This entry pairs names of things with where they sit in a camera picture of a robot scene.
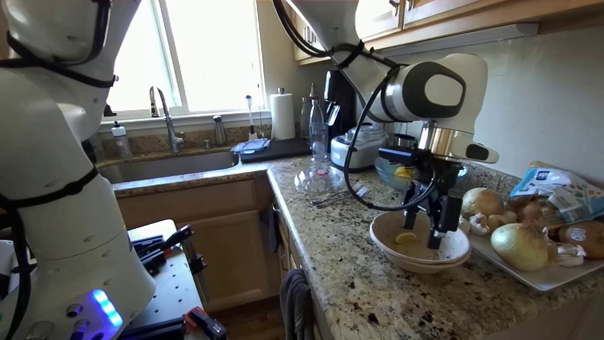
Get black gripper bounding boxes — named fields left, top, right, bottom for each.
left=378, top=148, right=465, bottom=250

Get white ceramic top bowl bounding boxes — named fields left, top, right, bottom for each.
left=370, top=212, right=470, bottom=265

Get white ceramic bowl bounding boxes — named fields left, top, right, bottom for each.
left=385, top=253, right=470, bottom=274
left=370, top=212, right=470, bottom=265

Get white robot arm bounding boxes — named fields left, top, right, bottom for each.
left=272, top=0, right=499, bottom=250

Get glass fruit bowl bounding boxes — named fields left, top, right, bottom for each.
left=374, top=157, right=470, bottom=193

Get white ceramic bottom bowl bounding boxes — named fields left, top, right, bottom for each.
left=385, top=253, right=470, bottom=274

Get yellow lemon slice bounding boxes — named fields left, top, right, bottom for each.
left=395, top=233, right=419, bottom=246

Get brown onion back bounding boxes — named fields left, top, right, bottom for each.
left=463, top=187, right=504, bottom=216

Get silver food processor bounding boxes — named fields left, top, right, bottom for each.
left=331, top=123, right=387, bottom=170

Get large yellow onion front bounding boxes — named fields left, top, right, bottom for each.
left=491, top=223, right=550, bottom=272

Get clear glass bottle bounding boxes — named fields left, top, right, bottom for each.
left=310, top=99, right=329, bottom=178

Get black soda maker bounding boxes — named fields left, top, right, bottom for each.
left=325, top=70, right=355, bottom=138

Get white rectangular tray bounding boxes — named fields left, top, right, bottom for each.
left=468, top=223, right=604, bottom=291

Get blue white food package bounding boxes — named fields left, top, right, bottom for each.
left=510, top=167, right=604, bottom=223

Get paper towel roll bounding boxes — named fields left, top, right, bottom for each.
left=270, top=87, right=297, bottom=140

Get blue grey hanging towel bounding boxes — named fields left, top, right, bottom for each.
left=280, top=269, right=315, bottom=340

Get wooden upper cabinets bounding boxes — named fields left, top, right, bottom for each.
left=293, top=0, right=604, bottom=51

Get chrome sink faucet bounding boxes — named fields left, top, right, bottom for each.
left=149, top=87, right=183, bottom=153

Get soap dispenser bottle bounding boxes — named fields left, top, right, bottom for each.
left=112, top=121, right=132, bottom=159

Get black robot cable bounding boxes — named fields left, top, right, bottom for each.
left=270, top=0, right=442, bottom=214

